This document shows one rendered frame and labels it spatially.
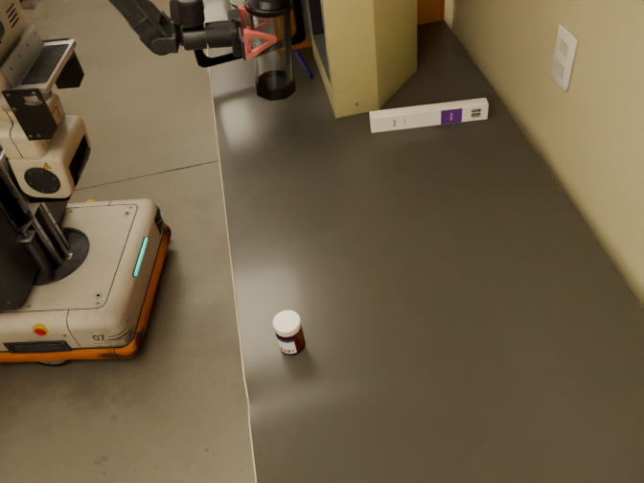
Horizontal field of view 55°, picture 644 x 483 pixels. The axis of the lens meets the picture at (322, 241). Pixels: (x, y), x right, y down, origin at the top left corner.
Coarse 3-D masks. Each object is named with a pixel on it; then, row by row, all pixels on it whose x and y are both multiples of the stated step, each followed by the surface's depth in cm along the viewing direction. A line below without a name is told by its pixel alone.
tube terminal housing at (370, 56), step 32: (352, 0) 133; (384, 0) 138; (416, 0) 151; (352, 32) 139; (384, 32) 143; (416, 32) 157; (320, 64) 163; (352, 64) 144; (384, 64) 149; (416, 64) 163; (352, 96) 150; (384, 96) 155
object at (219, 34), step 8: (208, 24) 140; (216, 24) 139; (224, 24) 139; (232, 24) 138; (208, 32) 138; (216, 32) 139; (224, 32) 139; (232, 32) 136; (208, 40) 139; (216, 40) 139; (224, 40) 140; (232, 40) 138; (232, 48) 142
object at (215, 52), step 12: (204, 0) 156; (216, 0) 157; (228, 0) 158; (240, 0) 158; (204, 12) 158; (216, 12) 159; (204, 24) 160; (240, 36) 165; (216, 48) 165; (228, 48) 166
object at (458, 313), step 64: (448, 64) 165; (256, 128) 155; (320, 128) 152; (448, 128) 147; (512, 128) 144; (256, 192) 139; (320, 192) 137; (384, 192) 134; (448, 192) 132; (512, 192) 130; (256, 256) 126; (320, 256) 124; (384, 256) 122; (448, 256) 120; (512, 256) 118; (576, 256) 116; (256, 320) 114; (320, 320) 113; (384, 320) 111; (448, 320) 110; (512, 320) 108; (576, 320) 107; (640, 320) 106; (256, 384) 105; (320, 384) 104; (384, 384) 103; (448, 384) 101; (512, 384) 100; (576, 384) 99; (640, 384) 98; (256, 448) 97; (320, 448) 96; (384, 448) 95; (448, 448) 94; (512, 448) 93; (576, 448) 92; (640, 448) 91
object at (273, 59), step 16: (256, 16) 136; (272, 16) 135; (288, 16) 139; (272, 32) 139; (288, 32) 141; (272, 48) 141; (288, 48) 144; (256, 64) 147; (272, 64) 144; (288, 64) 146; (256, 80) 151; (272, 80) 147; (288, 80) 149
